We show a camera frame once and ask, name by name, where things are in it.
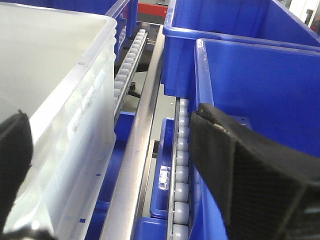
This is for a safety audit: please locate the right roller track rail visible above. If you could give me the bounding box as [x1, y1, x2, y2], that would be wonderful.
[114, 29, 148, 126]

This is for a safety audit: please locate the blue bin lower shelf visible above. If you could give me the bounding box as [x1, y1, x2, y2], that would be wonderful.
[133, 117, 174, 240]

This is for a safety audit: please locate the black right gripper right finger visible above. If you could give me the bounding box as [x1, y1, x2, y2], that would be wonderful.
[189, 103, 320, 240]

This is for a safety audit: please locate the blue bin right near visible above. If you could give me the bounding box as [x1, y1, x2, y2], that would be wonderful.
[193, 37, 320, 240]

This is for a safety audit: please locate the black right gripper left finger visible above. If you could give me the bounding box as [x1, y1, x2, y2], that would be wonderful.
[0, 110, 33, 231]

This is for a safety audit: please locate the white plastic tote bin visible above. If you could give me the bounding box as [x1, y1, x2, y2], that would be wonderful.
[0, 2, 117, 240]

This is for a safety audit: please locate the steel shelf divider rail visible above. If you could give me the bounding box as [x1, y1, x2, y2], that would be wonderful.
[99, 24, 165, 240]

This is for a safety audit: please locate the right side roller track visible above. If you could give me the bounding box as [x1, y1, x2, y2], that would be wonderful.
[166, 98, 192, 240]

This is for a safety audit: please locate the blue bin right far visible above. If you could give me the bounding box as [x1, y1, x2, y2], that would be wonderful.
[161, 0, 320, 99]

